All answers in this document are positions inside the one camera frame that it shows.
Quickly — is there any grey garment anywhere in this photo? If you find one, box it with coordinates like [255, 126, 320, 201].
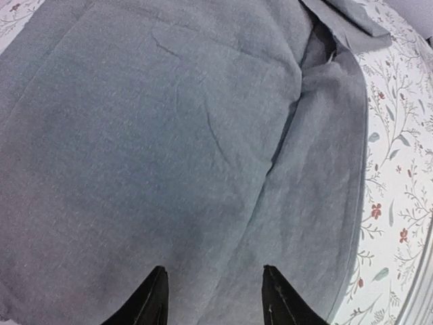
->
[0, 0, 392, 325]

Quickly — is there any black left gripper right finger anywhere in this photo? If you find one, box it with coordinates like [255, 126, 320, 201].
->
[263, 265, 327, 325]

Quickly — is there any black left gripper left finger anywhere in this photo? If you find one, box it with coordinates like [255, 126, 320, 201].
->
[102, 265, 168, 325]

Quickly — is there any floral tablecloth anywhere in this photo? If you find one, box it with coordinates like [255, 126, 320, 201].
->
[0, 0, 433, 325]

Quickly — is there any aluminium front rail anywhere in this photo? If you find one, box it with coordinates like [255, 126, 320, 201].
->
[396, 229, 433, 325]

